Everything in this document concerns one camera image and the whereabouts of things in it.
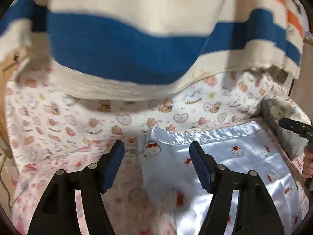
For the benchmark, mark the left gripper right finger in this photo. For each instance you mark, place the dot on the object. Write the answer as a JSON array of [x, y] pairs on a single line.
[[240, 200]]

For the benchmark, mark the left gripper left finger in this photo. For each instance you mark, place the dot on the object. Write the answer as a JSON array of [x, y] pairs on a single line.
[[56, 211]]

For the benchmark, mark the light blue Hello Kitty pants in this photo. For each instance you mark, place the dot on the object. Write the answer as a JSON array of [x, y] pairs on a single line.
[[240, 154]]

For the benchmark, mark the person's right hand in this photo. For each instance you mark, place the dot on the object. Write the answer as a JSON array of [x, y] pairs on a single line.
[[307, 164]]

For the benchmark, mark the white printed folded garment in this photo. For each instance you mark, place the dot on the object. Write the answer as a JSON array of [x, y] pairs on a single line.
[[282, 106]]

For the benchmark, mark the pink printed bed sheet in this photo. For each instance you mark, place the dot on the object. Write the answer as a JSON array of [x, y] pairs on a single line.
[[131, 209]]

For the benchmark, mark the white bear print sheet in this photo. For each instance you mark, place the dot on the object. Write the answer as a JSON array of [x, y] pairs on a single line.
[[42, 121]]

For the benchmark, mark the striped Paris hanging blanket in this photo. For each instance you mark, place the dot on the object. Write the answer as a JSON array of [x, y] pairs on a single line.
[[137, 50]]

